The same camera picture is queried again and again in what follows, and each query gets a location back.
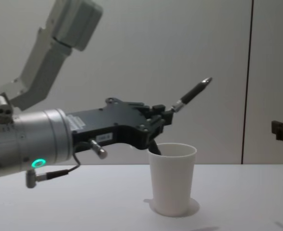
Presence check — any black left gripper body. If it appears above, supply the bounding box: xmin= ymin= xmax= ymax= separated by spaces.
xmin=67 ymin=97 xmax=157 ymax=152

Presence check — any white table cloth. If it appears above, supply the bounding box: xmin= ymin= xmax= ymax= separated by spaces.
xmin=0 ymin=164 xmax=283 ymax=231

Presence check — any white plastic cup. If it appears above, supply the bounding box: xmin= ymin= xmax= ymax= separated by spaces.
xmin=147 ymin=142 xmax=197 ymax=215

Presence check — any black pen with silver tip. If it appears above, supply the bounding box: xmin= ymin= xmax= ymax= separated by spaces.
xmin=170 ymin=77 xmax=213 ymax=113

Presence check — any thin dark cable, silver plug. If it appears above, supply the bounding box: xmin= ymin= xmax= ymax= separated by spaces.
xmin=25 ymin=138 xmax=108 ymax=189

